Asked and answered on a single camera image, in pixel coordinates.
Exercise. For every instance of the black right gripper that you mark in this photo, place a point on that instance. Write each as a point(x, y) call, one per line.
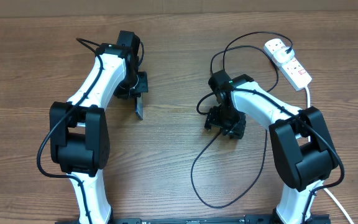
point(238, 130)

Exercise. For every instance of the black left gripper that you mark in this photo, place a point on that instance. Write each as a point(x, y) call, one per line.
point(142, 86)

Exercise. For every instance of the smartphone with teal screen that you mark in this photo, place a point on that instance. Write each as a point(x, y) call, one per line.
point(139, 107)

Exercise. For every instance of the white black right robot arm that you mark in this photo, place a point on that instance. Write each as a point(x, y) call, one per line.
point(303, 151)

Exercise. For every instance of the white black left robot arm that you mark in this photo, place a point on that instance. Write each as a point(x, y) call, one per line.
point(78, 136)

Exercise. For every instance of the white charger plug adapter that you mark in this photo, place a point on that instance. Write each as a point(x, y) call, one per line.
point(282, 56)

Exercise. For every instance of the white power extension strip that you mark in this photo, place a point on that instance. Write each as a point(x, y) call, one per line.
point(293, 70)

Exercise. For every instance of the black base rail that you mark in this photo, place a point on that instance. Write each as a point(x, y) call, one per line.
point(247, 219)

